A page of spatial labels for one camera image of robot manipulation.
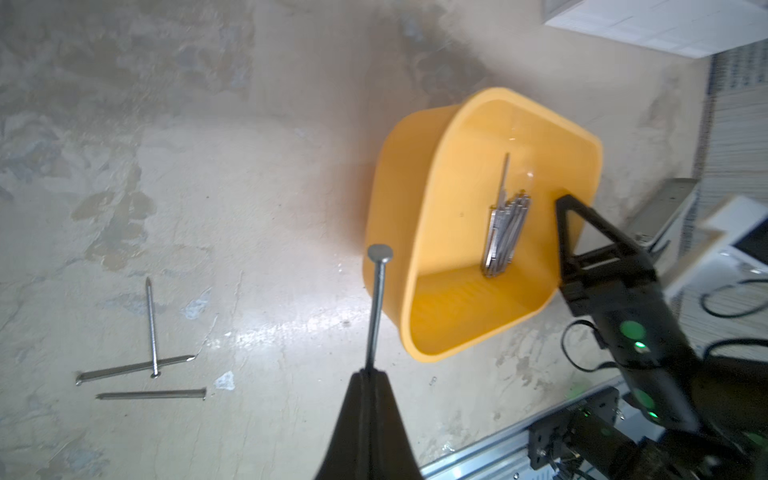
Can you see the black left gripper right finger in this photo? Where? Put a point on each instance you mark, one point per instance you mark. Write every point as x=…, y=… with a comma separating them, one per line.
x=391, y=453

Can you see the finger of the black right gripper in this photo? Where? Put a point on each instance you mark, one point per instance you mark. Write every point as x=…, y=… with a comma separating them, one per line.
x=585, y=237

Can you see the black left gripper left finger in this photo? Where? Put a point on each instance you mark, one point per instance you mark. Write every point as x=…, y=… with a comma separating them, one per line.
x=348, y=454

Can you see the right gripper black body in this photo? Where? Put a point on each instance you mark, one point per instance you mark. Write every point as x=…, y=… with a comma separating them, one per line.
x=619, y=291

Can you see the steel nail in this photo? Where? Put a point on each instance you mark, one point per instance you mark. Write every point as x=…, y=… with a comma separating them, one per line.
x=158, y=394
x=507, y=219
x=152, y=328
x=380, y=255
x=90, y=376

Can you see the yellow plastic storage box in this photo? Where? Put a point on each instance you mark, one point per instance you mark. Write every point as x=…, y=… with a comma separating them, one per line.
x=437, y=179

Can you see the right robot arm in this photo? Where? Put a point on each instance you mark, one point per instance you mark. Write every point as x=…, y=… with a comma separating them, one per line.
x=712, y=408

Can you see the white file organizer box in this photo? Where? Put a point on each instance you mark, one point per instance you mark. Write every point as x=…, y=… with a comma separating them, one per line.
x=689, y=28

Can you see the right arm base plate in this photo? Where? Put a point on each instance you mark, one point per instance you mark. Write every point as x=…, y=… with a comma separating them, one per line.
x=581, y=440

